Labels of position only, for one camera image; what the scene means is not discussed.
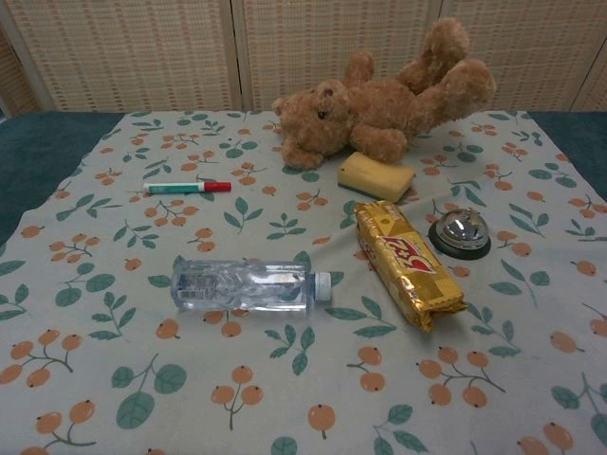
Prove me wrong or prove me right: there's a gold cracker package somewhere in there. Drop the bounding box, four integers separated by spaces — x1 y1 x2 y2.
354 200 469 334

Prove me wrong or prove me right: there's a silver desk bell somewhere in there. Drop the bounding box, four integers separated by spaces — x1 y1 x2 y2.
427 208 493 260

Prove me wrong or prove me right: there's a green white red-capped marker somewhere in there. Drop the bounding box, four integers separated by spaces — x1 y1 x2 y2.
142 180 233 195

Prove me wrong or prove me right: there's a clear plastic water bottle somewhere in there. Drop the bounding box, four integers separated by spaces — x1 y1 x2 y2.
171 250 333 321

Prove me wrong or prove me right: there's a woven folding screen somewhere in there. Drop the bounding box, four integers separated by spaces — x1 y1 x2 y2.
0 0 607 115

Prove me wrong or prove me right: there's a brown teddy bear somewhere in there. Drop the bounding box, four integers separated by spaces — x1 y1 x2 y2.
272 16 498 170

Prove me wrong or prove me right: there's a yellow green sponge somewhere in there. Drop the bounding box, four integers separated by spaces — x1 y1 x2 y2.
336 151 415 201

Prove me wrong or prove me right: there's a floral fruit-print tablecloth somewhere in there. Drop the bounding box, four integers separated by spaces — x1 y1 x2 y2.
0 109 607 455

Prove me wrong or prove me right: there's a teal table cover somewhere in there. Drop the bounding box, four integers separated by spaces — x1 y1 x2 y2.
0 110 127 248

